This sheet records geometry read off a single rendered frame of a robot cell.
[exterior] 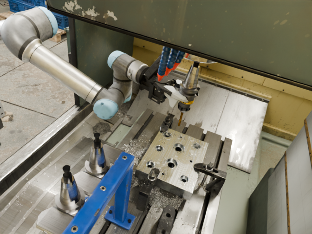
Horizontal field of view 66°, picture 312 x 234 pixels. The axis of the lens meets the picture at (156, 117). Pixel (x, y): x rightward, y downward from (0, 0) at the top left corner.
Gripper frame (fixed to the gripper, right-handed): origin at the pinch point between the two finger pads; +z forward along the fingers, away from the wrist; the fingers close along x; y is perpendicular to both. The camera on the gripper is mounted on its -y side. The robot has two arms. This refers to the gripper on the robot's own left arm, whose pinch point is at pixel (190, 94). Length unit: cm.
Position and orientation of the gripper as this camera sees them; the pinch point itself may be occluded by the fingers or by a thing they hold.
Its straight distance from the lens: 77.4
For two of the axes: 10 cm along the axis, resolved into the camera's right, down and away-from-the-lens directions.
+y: -1.4, 7.8, 6.1
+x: -6.3, 4.0, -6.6
